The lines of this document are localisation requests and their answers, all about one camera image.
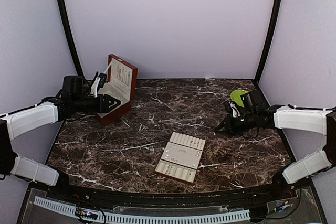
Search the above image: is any green plate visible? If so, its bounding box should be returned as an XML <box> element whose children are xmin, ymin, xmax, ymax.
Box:
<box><xmin>230</xmin><ymin>89</ymin><xmax>249</xmax><ymax>108</ymax></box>

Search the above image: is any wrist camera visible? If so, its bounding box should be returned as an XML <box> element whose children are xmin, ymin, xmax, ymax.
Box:
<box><xmin>90</xmin><ymin>72</ymin><xmax>107</xmax><ymax>98</ymax></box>
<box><xmin>224</xmin><ymin>100</ymin><xmax>241</xmax><ymax>118</ymax></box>

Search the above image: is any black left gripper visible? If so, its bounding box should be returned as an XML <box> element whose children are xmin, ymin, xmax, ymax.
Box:
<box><xmin>72</xmin><ymin>93</ymin><xmax>120</xmax><ymax>114</ymax></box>

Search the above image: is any black frame post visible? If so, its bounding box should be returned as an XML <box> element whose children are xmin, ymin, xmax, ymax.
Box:
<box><xmin>57</xmin><ymin>0</ymin><xmax>85</xmax><ymax>77</ymax></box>
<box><xmin>254</xmin><ymin>0</ymin><xmax>281</xmax><ymax>86</ymax></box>

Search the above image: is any red wooden jewelry box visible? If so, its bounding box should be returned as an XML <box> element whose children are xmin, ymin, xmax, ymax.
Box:
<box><xmin>96</xmin><ymin>54</ymin><xmax>138</xmax><ymax>126</ymax></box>

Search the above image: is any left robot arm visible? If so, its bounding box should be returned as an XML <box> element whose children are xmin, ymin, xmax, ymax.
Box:
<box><xmin>1</xmin><ymin>73</ymin><xmax>121</xmax><ymax>201</ymax></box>

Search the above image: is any flat white jewelry tray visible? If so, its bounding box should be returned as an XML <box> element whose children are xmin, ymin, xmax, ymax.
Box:
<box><xmin>155</xmin><ymin>132</ymin><xmax>206</xmax><ymax>184</ymax></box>

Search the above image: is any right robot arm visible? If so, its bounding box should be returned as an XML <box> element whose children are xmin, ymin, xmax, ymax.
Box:
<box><xmin>214</xmin><ymin>90</ymin><xmax>335</xmax><ymax>200</ymax></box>

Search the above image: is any left black frame post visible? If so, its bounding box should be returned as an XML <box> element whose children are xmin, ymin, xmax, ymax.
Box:
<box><xmin>57</xmin><ymin>0</ymin><xmax>85</xmax><ymax>77</ymax></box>

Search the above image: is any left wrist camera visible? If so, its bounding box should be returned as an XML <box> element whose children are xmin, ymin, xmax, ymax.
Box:
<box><xmin>90</xmin><ymin>72</ymin><xmax>107</xmax><ymax>98</ymax></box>

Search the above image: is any right black frame post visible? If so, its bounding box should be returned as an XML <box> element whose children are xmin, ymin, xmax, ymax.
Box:
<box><xmin>254</xmin><ymin>0</ymin><xmax>281</xmax><ymax>86</ymax></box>

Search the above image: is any black front table rail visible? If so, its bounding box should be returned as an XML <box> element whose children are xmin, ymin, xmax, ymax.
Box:
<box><xmin>25</xmin><ymin>173</ymin><xmax>298</xmax><ymax>209</ymax></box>

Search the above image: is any white slotted cable duct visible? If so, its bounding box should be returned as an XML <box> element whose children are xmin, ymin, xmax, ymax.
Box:
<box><xmin>33</xmin><ymin>196</ymin><xmax>250</xmax><ymax>223</ymax></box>

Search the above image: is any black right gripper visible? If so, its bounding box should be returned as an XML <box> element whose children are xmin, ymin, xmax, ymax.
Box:
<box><xmin>214</xmin><ymin>111</ymin><xmax>257</xmax><ymax>136</ymax></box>

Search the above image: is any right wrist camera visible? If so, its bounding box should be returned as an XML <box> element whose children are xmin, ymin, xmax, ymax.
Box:
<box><xmin>224</xmin><ymin>100</ymin><xmax>241</xmax><ymax>118</ymax></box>

